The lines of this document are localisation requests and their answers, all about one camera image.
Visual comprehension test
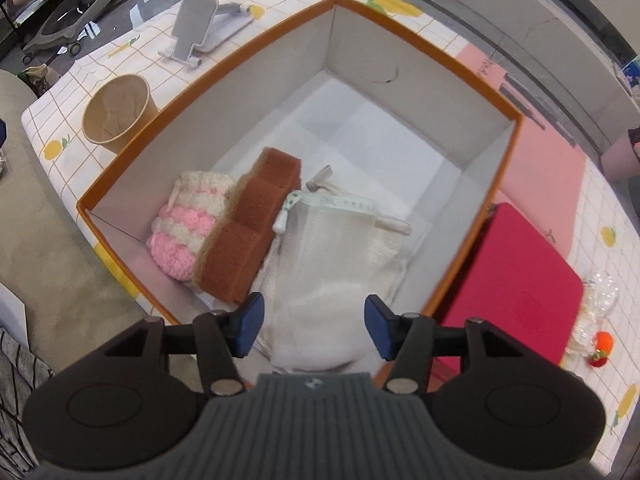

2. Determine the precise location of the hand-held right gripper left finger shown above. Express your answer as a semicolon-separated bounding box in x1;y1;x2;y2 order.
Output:
102;291;266;397

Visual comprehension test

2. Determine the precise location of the orange cardboard box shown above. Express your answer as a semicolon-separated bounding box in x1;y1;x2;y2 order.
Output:
76;0;525;387

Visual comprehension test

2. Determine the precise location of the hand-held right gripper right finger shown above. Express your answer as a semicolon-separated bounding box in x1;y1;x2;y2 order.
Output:
364;294;503;395

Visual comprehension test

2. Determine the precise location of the pink waste bin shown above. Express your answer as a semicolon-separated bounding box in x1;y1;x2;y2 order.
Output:
600;127;640;182

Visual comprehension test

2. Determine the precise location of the pink mat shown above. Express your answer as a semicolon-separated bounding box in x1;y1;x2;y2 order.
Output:
430;42;590;382

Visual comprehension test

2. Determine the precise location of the grey chair base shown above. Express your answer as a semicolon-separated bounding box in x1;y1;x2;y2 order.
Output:
12;0;134;57

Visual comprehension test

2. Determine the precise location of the white mesh zip pouch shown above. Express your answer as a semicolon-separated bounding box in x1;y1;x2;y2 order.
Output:
257;165;414;374

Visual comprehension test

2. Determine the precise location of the orange and red crochet fruit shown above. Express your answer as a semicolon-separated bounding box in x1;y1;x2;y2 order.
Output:
587;330;616;367

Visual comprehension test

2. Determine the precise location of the pink and cream crochet scrubber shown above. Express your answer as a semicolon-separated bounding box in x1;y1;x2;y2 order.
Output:
146;170;237;284

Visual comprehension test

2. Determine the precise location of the kraft paper bowl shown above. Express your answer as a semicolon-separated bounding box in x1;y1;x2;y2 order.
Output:
81;74;161;155

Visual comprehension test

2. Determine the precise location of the white checked lemon tablecloth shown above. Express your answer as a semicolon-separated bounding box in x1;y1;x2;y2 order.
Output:
20;0;640;443

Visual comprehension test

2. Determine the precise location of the red square box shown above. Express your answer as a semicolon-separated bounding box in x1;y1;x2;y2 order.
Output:
435;202;585;374

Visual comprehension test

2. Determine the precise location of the white phone stand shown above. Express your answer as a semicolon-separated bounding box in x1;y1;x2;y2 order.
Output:
157;0;254;69

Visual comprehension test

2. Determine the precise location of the white marble television cabinet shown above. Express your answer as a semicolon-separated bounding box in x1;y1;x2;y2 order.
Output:
520;0;637;128

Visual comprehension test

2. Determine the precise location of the clear plastic bag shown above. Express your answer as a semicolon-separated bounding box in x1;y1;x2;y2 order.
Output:
565;270;622;357

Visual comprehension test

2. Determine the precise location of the brown sponge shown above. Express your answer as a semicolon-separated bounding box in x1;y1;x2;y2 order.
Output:
192;147;303;306

